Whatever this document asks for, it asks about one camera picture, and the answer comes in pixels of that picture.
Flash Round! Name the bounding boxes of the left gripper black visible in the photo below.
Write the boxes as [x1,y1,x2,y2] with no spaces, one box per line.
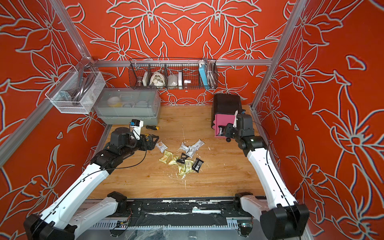
[121,132,159,159]

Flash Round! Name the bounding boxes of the pink top drawer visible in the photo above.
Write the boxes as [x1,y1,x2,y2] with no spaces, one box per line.
[213,114,235,139]

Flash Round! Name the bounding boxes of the black cookie packet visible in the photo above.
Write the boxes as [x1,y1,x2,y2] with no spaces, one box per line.
[176,153,189,165]
[192,158,204,173]

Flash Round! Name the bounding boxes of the black cookie packet isolated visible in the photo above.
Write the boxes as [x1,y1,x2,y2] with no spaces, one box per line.
[217,126,225,137]

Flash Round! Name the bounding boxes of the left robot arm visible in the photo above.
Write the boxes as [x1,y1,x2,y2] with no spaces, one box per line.
[24,127,159,240]

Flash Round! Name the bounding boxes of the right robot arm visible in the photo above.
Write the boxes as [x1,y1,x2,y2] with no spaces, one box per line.
[225,114,310,240]

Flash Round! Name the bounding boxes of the black drawer cabinet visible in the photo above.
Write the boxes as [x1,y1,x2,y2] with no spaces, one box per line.
[211,94,243,129]

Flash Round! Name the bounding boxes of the white cookie packet left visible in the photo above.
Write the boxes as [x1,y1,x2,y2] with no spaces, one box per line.
[156,141,168,153]

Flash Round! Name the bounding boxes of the yellow black screwdriver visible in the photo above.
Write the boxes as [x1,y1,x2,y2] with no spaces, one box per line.
[146,125,160,131]

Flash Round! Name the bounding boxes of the green cookie packet leftmost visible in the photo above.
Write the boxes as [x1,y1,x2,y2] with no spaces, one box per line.
[159,151,173,164]

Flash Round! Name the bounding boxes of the green cookie packet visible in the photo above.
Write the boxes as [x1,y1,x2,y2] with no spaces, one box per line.
[185,160,194,174]
[168,155,179,165]
[178,165,188,176]
[159,151,173,164]

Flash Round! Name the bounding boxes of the white cookie packet crumpled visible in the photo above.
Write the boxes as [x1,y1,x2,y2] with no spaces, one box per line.
[179,142,189,152]

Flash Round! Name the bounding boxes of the white cookie packet far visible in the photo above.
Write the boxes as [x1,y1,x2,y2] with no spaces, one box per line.
[192,139,205,150]

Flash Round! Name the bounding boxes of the white cookie packet middle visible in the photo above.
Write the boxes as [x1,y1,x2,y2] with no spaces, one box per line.
[186,146,197,158]

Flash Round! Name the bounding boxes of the green cookie packet right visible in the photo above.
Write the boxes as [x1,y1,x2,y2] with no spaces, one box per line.
[185,160,194,174]

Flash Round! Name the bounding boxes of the grey plastic storage box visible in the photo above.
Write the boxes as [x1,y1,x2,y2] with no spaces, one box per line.
[94,88,161,126]

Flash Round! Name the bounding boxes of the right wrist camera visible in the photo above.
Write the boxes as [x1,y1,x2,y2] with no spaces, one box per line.
[233,110,246,128]

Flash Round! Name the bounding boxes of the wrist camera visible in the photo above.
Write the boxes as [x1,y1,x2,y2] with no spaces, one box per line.
[130,119,144,132]
[233,110,246,128]

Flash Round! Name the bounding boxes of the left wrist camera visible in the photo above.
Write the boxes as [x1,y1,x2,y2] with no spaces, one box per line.
[130,119,144,132]

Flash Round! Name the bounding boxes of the black wire basket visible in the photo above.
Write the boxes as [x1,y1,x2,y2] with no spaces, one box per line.
[129,58,219,90]

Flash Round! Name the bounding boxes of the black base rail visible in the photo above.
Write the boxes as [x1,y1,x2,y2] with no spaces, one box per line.
[105,197,256,228]

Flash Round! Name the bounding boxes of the clear plastic wall bin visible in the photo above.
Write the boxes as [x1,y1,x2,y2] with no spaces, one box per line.
[46,71,106,115]

